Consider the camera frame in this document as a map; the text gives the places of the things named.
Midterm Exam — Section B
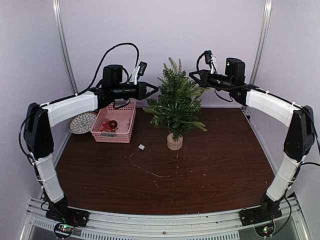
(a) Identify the red ball ornament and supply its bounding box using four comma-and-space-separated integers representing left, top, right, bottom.
108, 120, 118, 129

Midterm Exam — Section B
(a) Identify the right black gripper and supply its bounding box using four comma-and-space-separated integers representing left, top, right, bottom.
189, 69, 234, 92

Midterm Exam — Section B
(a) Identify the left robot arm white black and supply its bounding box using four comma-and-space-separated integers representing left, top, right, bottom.
18, 62, 159, 222

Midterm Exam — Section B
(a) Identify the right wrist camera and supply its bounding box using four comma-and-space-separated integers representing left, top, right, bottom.
204, 50, 217, 74

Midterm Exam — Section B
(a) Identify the left aluminium corner post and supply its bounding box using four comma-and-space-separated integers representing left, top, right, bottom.
52, 0, 78, 94

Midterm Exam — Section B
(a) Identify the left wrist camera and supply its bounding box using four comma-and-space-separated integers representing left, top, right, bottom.
129, 61, 148, 85

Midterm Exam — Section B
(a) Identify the blue white patterned plate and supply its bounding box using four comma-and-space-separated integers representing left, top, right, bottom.
68, 112, 98, 135

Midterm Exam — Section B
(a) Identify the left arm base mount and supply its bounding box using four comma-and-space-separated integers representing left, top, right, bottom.
45, 205, 90, 239

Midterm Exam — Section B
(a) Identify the gold star ornament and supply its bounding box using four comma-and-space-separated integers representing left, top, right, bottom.
100, 125, 118, 133

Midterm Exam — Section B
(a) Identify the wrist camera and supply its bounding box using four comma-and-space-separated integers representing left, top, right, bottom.
129, 61, 148, 85
204, 50, 217, 74

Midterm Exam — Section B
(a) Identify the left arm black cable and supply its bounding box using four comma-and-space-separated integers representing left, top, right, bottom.
74, 42, 140, 97

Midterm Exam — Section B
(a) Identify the pink plastic basket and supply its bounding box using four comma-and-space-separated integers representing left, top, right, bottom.
90, 101, 136, 144

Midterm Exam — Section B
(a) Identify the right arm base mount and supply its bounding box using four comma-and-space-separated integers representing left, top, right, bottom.
238, 207, 283, 238

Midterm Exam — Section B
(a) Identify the fairy light string with battery box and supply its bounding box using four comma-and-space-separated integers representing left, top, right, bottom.
128, 143, 181, 178

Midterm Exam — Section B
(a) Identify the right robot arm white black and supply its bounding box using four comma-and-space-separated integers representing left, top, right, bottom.
189, 56, 318, 221

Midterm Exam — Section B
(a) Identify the aluminium front rail frame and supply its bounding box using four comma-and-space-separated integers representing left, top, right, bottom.
18, 197, 313, 240

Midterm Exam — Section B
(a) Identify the small green christmas tree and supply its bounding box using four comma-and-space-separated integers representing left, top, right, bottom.
143, 57, 209, 151

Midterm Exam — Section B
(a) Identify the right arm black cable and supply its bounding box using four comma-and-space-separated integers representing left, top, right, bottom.
196, 52, 320, 168

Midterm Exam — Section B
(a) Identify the aluminium corner post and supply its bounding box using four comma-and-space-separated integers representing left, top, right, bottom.
249, 0, 273, 84
52, 0, 78, 94

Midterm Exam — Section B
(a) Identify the right aluminium corner post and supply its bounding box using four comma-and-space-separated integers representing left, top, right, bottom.
249, 0, 273, 84

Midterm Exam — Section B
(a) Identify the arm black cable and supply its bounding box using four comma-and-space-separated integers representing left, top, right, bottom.
74, 42, 140, 97
196, 52, 320, 168

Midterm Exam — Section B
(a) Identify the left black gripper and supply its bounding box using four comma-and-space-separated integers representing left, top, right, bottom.
112, 81, 159, 101

